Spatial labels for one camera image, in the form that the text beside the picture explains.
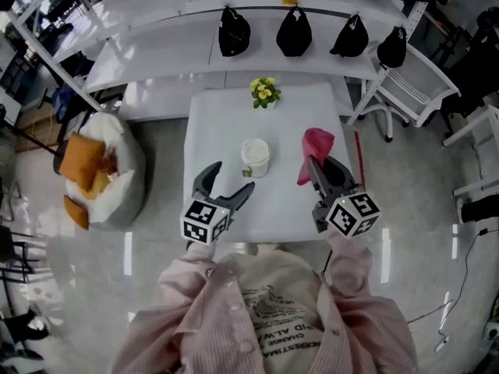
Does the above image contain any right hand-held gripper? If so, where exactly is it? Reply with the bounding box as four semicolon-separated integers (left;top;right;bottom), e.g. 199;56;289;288
306;156;381;239

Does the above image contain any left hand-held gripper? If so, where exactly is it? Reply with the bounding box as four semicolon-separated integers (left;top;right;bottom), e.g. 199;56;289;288
179;161;257;245

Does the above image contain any pink cloth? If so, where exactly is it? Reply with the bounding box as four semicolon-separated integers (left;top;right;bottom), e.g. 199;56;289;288
296;127;336;187

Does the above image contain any white cup with lid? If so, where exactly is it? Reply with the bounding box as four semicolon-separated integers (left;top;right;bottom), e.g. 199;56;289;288
240;137;271;179

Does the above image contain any person's left forearm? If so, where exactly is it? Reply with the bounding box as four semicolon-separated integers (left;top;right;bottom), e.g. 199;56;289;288
159;242;219;326

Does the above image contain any person's right forearm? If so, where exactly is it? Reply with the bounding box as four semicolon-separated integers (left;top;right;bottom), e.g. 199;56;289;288
325;228;373;299

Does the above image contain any red bar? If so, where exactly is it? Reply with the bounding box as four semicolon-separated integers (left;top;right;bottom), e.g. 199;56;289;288
352;130;367;189

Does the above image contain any white grey beanbag chair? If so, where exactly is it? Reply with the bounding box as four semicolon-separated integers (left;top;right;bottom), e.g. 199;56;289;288
64;111;147;231

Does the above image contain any yellow potted flower plant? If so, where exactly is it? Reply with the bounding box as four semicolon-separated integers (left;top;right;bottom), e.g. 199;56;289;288
249;76;282;111

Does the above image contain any person's cream printed top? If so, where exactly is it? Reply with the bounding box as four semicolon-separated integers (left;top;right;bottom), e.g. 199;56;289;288
216;247;324;374

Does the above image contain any white office chair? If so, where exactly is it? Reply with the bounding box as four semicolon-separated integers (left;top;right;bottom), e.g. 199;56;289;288
362;66;461;143

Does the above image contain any small orange cushion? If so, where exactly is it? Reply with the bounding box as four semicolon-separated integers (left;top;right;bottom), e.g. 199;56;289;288
80;169;112;201

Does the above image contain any person's pink striped shirt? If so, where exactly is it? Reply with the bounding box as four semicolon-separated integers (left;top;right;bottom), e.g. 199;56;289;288
111;243;420;374

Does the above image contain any black waist bag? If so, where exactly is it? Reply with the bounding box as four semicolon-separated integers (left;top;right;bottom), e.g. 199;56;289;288
376;25;409;69
329;13;370;58

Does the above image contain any large orange cushion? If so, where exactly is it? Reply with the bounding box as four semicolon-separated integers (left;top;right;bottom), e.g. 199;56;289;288
58;132;106;192

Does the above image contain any flat orange cushion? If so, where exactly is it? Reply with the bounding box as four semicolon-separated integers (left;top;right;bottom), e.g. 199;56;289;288
63;195;90;231

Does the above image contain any black tote bag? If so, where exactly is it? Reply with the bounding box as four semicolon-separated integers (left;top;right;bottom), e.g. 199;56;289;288
275;5;313;58

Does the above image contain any black baseball cap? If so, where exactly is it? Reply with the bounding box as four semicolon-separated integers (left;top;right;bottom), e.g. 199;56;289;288
218;5;251;58

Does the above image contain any blue bag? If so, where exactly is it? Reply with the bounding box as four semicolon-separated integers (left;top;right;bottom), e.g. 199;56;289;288
51;85;81;123

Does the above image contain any black office chair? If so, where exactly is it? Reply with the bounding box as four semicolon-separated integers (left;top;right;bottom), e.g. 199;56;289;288
440;9;499;120

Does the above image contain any black floor cable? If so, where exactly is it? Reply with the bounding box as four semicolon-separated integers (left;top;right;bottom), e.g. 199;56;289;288
436;228;488;346

